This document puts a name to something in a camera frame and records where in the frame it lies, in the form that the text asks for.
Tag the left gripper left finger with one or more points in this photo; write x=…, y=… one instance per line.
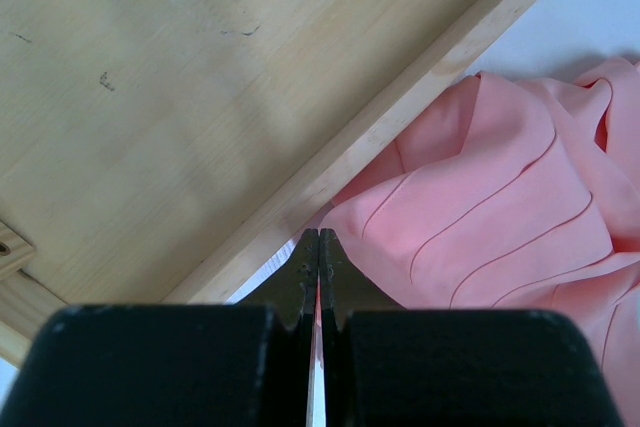
x=285, y=355

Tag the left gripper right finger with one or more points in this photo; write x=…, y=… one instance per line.
x=343, y=290

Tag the pink skirt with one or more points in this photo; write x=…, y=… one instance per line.
x=513, y=194

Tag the wooden clothes rack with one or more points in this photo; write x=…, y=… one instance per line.
x=158, y=150

